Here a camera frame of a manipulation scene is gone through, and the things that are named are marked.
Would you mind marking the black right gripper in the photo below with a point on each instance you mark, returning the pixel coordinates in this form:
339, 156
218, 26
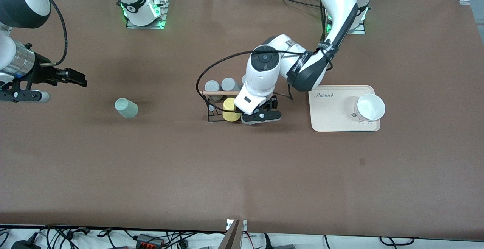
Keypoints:
42, 73

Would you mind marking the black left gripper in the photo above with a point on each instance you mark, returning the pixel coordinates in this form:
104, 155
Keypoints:
270, 103

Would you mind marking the pale green cup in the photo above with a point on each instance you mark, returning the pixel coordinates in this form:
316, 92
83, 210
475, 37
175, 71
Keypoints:
127, 109

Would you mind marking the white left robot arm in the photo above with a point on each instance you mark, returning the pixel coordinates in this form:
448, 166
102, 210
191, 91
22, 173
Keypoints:
264, 75

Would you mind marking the grey cup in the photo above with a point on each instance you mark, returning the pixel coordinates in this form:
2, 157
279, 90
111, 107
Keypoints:
244, 80
211, 86
228, 84

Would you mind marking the yellow cup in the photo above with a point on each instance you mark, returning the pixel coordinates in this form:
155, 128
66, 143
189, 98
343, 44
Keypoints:
228, 107

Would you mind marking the cream plastic tray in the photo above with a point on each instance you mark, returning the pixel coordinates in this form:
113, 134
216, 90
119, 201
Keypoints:
329, 112

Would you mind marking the white bowl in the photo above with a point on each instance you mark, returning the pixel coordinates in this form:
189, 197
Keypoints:
370, 107

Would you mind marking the black power adapter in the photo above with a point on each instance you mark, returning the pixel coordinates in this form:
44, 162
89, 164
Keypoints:
24, 245

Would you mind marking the grey power strip red switches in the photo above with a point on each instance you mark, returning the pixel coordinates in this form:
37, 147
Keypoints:
147, 239

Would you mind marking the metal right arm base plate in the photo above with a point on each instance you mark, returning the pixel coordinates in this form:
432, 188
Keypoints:
163, 14

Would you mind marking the white metal bracket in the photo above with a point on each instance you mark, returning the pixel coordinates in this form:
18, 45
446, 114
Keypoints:
245, 225

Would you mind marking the wooden camera post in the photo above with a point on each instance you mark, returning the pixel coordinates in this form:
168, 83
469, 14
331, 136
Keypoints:
232, 237

